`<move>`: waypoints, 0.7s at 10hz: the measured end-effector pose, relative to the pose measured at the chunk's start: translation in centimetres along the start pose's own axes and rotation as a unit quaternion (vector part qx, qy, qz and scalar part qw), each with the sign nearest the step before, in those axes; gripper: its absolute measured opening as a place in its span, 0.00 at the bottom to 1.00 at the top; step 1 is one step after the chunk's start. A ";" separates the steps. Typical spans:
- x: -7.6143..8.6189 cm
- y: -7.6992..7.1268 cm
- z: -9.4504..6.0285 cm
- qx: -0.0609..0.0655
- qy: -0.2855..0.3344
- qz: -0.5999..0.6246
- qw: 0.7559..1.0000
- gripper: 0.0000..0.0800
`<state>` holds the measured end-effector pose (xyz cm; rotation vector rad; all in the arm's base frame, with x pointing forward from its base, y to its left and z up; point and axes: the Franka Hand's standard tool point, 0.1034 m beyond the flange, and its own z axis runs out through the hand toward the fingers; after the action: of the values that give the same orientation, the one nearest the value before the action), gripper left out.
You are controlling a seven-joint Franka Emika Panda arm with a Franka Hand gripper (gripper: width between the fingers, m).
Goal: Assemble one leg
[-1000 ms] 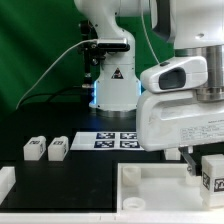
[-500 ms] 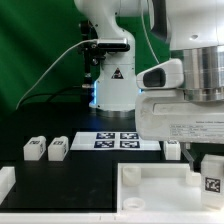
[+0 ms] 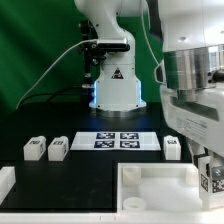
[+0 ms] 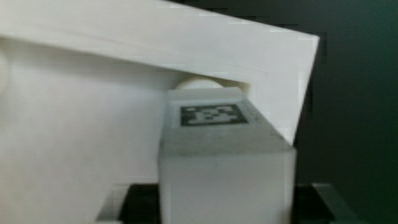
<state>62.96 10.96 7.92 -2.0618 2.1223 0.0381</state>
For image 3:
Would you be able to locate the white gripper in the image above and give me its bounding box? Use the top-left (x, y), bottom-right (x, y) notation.
top-left (160, 83), bottom-right (224, 157)

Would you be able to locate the white square tabletop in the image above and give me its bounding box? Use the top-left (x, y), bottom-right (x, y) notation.
top-left (117, 162), bottom-right (224, 214)

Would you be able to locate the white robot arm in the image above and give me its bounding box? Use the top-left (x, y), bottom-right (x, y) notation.
top-left (74, 0), bottom-right (224, 157)

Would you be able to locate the white base tag plate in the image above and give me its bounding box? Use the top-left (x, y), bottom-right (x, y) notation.
top-left (71, 131), bottom-right (161, 151)

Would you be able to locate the white L-shaped obstacle fence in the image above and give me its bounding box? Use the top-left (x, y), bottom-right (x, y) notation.
top-left (0, 165), bottom-right (224, 224)

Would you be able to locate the black camera on mount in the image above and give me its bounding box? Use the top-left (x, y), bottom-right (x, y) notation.
top-left (97, 38), bottom-right (130, 52)

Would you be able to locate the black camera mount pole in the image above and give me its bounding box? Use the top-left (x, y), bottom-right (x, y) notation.
top-left (79, 20), bottom-right (97, 89)

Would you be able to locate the black cable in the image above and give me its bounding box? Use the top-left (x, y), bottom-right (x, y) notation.
top-left (19, 87), bottom-right (93, 108)

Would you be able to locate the white cable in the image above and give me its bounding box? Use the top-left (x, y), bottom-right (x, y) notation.
top-left (15, 39), bottom-right (98, 110)

